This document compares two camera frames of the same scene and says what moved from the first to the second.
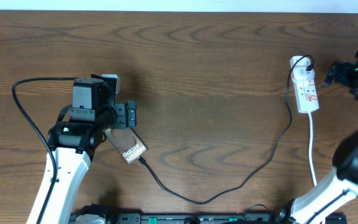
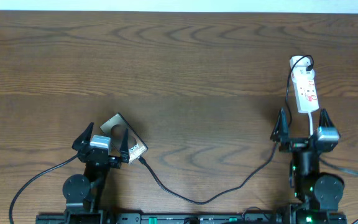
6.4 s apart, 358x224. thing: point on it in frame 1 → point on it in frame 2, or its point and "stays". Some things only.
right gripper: [343, 78] → [279, 134]
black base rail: [197, 218] stays
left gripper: [122, 122] → [82, 140]
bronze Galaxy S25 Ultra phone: [127, 142] stays
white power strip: [304, 84] stays
